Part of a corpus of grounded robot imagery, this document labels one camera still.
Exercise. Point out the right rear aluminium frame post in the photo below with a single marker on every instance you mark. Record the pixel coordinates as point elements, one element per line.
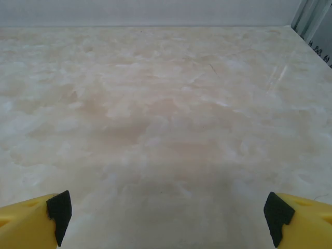
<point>308,18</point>

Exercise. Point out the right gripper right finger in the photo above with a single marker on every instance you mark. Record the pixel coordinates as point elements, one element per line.
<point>306,225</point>

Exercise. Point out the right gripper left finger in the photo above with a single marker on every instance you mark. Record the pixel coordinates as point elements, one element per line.
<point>26,225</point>

